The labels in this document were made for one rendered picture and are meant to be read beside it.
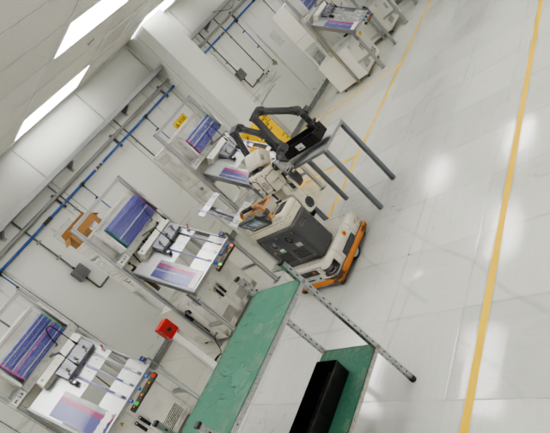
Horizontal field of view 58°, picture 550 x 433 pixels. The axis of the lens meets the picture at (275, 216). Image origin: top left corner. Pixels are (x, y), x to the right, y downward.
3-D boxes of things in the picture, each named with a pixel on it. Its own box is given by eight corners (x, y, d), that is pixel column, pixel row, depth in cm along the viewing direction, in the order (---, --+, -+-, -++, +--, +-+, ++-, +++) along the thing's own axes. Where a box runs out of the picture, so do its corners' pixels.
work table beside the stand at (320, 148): (382, 209, 458) (323, 149, 434) (332, 228, 512) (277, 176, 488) (395, 176, 483) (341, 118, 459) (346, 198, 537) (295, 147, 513)
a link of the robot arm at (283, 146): (244, 118, 424) (247, 112, 415) (254, 110, 431) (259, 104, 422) (280, 156, 426) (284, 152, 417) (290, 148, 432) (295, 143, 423)
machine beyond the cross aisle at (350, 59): (400, 39, 818) (321, -54, 761) (387, 65, 769) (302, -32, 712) (342, 81, 920) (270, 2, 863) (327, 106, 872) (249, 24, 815)
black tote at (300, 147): (283, 163, 488) (274, 156, 485) (290, 152, 498) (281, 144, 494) (320, 141, 444) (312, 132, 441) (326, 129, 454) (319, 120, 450)
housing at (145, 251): (173, 228, 529) (169, 219, 518) (148, 263, 500) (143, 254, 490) (167, 227, 531) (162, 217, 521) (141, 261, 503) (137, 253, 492)
